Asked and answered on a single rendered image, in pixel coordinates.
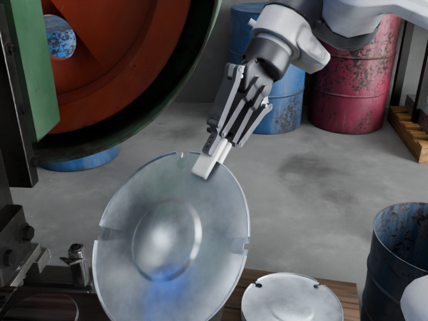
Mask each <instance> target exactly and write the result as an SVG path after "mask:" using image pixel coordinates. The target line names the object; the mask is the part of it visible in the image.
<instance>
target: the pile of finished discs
mask: <svg viewBox="0 0 428 321"><path fill-rule="evenodd" d="M318 284H319V282H317V280H315V279H313V278H310V277H308V276H305V275H300V274H296V273H274V274H270V275H266V276H263V277H261V278H259V279H257V281H256V282H255V284H254V283H253V284H252V283H251V284H250V285H249V286H248V288H247V289H246V290H245V293H244V294H243V298H242V302H241V318H242V321H343V309H342V306H341V303H340V301H339V299H338V298H337V297H336V295H335V294H334V293H333V292H332V291H331V290H330V289H329V288H328V287H326V286H325V285H319V286H318Z"/></svg>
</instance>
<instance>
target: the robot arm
mask: <svg viewBox="0 0 428 321"><path fill-rule="evenodd" d="M387 13H391V14H393V15H396V16H398V17H400V18H402V19H405V20H407V21H409V22H411V23H413V24H415V25H418V26H420V27H422V28H424V29H427V30H428V0H269V1H268V2H267V3H266V4H265V5H264V9H263V10H262V12H261V14H260V15H259V17H258V19H257V21H255V20H253V19H252V18H251V19H250V21H249V23H248V25H249V26H250V27H252V30H251V32H250V33H251V40H250V41H249V43H248V45H247V47H246V48H245V51H244V52H243V54H242V56H241V60H242V62H240V64H239V65H236V64H231V63H227V64H226V65H225V71H224V78H223V80H222V83H221V85H220V88H219V90H218V93H217V96H216V98H215V101H214V103H213V106H212V108H211V111H210V114H209V115H208V118H207V121H206V123H207V124H208V125H209V126H210V128H209V127H207V132H209V133H211V134H210V136H209V138H208V139H207V141H206V143H205V145H204V146H203V149H202V152H201V154H200V156H199V158H198V160H197V162H196V163H195V165H194V167H193V168H192V171H191V173H192V174H193V175H196V176H198V177H200V178H202V179H205V180H206V179H207V177H208V175H209V174H210V172H211V170H212V168H213V167H214V165H215V163H216V161H219V162H221V163H223V162H224V161H225V158H226V157H227V155H228V153H229V151H230V149H231V148H232V147H235V148H238V147H239V148H241V147H242V146H243V145H244V144H245V142H246V141H247V139H248V138H249V137H250V135H251V133H253V131H254V130H255V128H256V127H257V126H258V124H259V122H260V121H261V120H262V119H263V117H264V115H265V114H267V113H268V112H270V111H271V110H272V108H273V105H272V104H271V103H268V95H269V94H270V92H271V88H272V85H273V84H274V82H277V81H278V80H281V79H282V78H283V76H284V74H285V73H286V71H287V69H288V67H289V66H290V64H292V65H294V66H296V67H298V68H299V69H302V70H303V71H305V72H307V73H309V74H312V73H314V72H317V71H319V70H321V69H323V68H324V66H325V65H326V64H327V63H328V62H329V60H330V54H329V53H328V51H327V50H326V49H325V48H324V47H323V46H322V44H321V43H320V42H319V41H318V39H316V37H317V38H319V39H320V40H322V41H323V42H325V43H327V44H328V45H330V46H332V47H334V48H336V49H337V50H344V51H354V50H358V49H360V48H362V47H365V46H368V45H369V44H370V42H371V41H372V40H373V39H374V37H375V36H376V33H377V32H378V29H379V27H380V23H381V20H382V18H383V17H384V16H385V14H387ZM313 34H314V35H315V36H316V37H315V36H314V35H313ZM215 118H217V119H215ZM400 302H401V309H402V312H403V315H404V319H405V321H428V275H426V276H423V277H420V278H417V279H415V280H413V281H412V282H411V283H410V284H409V285H408V286H407V287H406V288H405V290H404V292H403V295H402V298H401V301H400Z"/></svg>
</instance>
